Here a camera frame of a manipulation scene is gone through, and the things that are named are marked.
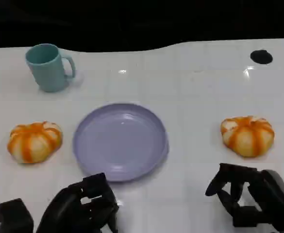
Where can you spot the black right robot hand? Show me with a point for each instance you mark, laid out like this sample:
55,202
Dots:
265,194

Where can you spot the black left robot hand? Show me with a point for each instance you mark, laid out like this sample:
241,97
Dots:
66,208

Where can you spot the orange white toy bread roll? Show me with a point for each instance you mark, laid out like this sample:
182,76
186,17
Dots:
248,136
33,142

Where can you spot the lilac plate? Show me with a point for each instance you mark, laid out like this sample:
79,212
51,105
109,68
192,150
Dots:
121,143

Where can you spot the black round table grommet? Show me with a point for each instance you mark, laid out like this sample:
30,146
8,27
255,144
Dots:
261,56

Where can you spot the pale green mug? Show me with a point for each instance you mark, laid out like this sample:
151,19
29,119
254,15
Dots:
49,69

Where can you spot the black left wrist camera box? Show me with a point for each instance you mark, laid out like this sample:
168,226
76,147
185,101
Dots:
11,217

